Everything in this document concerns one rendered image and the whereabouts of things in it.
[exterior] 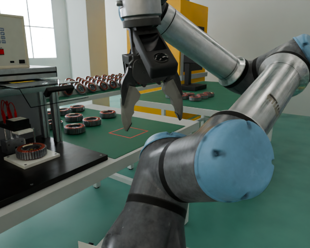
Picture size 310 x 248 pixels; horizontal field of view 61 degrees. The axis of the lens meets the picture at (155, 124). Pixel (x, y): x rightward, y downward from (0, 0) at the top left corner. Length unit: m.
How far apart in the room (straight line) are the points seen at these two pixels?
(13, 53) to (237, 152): 1.02
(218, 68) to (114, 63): 7.06
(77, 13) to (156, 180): 4.79
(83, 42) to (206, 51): 4.40
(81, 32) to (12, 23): 3.85
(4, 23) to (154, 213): 0.97
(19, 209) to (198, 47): 0.67
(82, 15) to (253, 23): 3.24
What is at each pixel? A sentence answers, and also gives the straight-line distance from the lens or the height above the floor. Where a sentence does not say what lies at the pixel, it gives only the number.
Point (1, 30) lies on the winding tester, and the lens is 1.21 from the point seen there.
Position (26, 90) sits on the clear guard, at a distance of 0.98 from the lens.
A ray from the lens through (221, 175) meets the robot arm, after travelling 0.37.
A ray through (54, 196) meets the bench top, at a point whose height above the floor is 0.73.
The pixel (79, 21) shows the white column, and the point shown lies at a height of 1.68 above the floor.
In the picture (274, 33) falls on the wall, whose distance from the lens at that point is 5.72.
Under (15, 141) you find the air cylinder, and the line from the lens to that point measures 1.25.
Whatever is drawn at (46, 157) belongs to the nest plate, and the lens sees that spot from 1.11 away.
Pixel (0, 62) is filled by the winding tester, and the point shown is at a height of 1.14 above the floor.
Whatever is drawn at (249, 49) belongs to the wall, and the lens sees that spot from 5.82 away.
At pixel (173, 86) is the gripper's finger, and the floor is 1.11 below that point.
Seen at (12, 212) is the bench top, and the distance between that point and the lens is 0.88.
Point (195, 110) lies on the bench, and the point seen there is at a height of 0.73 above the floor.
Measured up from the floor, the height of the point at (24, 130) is 0.88.
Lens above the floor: 1.18
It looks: 16 degrees down
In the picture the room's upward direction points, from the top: straight up
